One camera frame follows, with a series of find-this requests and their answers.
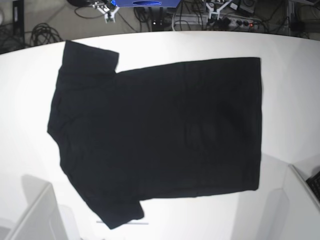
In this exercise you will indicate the white partition panel left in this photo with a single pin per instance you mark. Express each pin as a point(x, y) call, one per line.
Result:
point(29, 211)

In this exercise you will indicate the black T-shirt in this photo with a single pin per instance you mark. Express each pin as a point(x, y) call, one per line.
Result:
point(180, 130)

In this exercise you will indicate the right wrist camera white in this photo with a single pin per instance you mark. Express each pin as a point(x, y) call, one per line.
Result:
point(107, 9)

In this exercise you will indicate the white partition panel right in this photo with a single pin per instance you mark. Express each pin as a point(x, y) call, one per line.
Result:
point(287, 210)

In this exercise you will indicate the blue box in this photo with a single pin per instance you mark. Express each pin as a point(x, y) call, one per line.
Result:
point(147, 3)

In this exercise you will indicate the white power strip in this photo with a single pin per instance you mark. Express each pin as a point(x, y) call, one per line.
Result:
point(225, 22)

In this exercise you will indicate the white partition panel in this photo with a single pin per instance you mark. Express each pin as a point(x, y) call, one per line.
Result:
point(29, 211)
point(287, 210)

